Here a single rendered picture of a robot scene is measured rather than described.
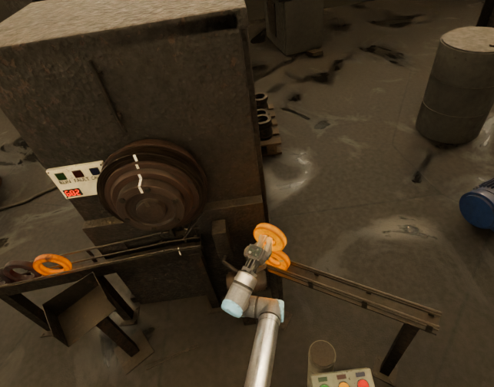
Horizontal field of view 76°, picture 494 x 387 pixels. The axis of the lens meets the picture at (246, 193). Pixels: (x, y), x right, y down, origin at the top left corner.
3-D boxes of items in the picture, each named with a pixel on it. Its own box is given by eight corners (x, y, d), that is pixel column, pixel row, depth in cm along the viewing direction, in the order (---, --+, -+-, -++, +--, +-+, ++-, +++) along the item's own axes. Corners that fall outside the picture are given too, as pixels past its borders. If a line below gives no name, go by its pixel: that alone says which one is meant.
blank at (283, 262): (274, 266, 166) (272, 271, 164) (256, 246, 161) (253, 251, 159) (296, 266, 154) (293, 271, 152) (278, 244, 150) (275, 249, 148)
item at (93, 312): (105, 355, 204) (41, 304, 153) (141, 327, 214) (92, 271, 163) (117, 382, 191) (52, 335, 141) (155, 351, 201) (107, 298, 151)
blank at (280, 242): (253, 219, 142) (250, 224, 140) (284, 227, 134) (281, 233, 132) (259, 241, 152) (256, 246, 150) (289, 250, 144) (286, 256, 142)
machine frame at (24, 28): (147, 227, 278) (24, 3, 155) (268, 210, 275) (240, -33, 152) (132, 305, 226) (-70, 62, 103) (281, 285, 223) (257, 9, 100)
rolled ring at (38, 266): (24, 267, 170) (28, 262, 173) (57, 280, 182) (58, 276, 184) (46, 254, 164) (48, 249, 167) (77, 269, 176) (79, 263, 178)
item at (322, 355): (305, 375, 182) (306, 341, 145) (326, 372, 181) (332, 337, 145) (309, 398, 173) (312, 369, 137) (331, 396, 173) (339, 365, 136)
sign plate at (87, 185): (67, 196, 155) (47, 168, 143) (119, 188, 155) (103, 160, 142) (66, 199, 154) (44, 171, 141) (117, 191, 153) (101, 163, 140)
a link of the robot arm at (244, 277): (255, 292, 132) (236, 282, 136) (260, 281, 133) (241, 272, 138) (250, 286, 124) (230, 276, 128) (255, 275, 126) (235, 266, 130)
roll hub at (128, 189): (133, 226, 147) (107, 183, 127) (191, 218, 146) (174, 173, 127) (130, 236, 143) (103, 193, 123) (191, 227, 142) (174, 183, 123)
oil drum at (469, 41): (404, 117, 347) (427, 31, 284) (459, 108, 345) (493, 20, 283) (432, 149, 305) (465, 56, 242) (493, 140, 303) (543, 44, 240)
